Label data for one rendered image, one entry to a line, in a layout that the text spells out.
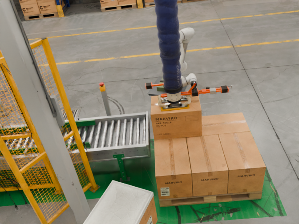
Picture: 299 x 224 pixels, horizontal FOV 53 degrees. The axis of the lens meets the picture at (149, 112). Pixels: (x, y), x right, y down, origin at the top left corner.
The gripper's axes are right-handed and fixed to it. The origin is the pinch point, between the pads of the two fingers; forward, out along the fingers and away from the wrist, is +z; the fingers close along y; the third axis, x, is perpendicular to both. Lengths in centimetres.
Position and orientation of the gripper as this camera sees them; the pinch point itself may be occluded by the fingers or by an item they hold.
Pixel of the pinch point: (195, 92)
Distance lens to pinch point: 364.7
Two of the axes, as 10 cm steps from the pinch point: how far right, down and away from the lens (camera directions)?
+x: -9.9, 1.0, 0.6
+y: 1.2, 8.1, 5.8
